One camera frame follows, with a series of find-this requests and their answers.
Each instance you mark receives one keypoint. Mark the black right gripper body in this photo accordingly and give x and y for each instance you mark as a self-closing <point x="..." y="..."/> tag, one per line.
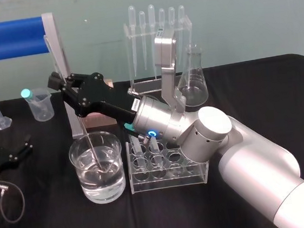
<point x="95" y="91"/>

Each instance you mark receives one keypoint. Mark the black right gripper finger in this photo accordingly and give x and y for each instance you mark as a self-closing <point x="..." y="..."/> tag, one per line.
<point x="56" y="81"/>
<point x="71" y="98"/>

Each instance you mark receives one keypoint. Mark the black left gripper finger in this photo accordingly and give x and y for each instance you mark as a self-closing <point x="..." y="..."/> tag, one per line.
<point x="22" y="151"/>

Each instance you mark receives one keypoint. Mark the thin glass thermometer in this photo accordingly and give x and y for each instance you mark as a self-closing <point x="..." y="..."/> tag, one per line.
<point x="91" y="145"/>

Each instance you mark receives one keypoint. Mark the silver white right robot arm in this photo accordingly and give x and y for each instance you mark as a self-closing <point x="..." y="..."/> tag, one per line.
<point x="255" y="163"/>

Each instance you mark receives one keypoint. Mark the small clear plastic beaker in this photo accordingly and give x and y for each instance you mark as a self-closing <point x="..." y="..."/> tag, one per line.
<point x="43" y="110"/>

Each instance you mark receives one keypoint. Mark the tube with teal cap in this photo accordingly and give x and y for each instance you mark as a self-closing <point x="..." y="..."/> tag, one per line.
<point x="25" y="93"/>

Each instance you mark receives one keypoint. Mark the clear acrylic pipette rack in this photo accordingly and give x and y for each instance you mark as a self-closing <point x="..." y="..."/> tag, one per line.
<point x="143" y="86"/>

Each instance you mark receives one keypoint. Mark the blue cylinder tube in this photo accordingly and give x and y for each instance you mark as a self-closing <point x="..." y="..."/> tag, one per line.
<point x="5" y="39"/>

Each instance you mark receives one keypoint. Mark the clear test tube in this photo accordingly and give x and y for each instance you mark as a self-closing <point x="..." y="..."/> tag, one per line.
<point x="139" y="156"/>
<point x="156" y="152"/>

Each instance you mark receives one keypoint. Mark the glass beaker with water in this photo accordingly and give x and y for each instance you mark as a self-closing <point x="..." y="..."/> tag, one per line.
<point x="102" y="184"/>

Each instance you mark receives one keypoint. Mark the clear acrylic test tube rack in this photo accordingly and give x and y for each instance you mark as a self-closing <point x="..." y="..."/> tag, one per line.
<point x="172" y="181"/>

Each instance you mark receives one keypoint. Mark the clear plastic pipette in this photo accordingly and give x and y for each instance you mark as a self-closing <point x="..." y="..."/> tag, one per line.
<point x="131" y="15"/>
<point x="161" y="16"/>
<point x="181" y="13"/>
<point x="142" y="18"/>
<point x="171" y="14"/>
<point x="151" y="13"/>

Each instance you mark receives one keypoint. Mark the glass conical flask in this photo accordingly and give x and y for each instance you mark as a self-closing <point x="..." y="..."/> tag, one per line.
<point x="194" y="93"/>

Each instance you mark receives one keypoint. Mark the grey metal stand post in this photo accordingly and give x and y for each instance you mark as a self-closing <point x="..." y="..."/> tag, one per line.
<point x="56" y="39"/>

